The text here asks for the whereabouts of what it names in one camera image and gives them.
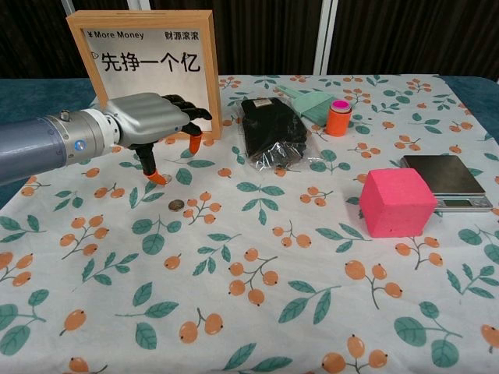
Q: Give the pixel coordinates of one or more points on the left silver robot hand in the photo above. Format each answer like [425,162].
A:
[148,117]

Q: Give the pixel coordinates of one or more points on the floral print tablecloth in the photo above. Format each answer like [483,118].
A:
[249,241]

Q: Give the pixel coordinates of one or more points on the teal table cover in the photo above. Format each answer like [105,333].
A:
[31,97]

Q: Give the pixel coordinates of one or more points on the black item in plastic bag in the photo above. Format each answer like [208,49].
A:
[269,124]

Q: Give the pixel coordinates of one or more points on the mint green scoop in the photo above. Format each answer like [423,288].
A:
[310,107]

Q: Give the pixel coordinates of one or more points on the orange cylinder with pink top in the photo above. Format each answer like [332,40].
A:
[337,122]

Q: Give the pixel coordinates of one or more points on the pink foam cube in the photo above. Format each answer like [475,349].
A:
[393,206]

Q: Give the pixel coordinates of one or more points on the silver digital pocket scale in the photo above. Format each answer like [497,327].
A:
[444,173]

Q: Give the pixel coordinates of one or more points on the wooden frame coin bank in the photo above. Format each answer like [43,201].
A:
[156,82]

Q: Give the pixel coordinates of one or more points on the white vertical post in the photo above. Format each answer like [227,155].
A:
[325,39]

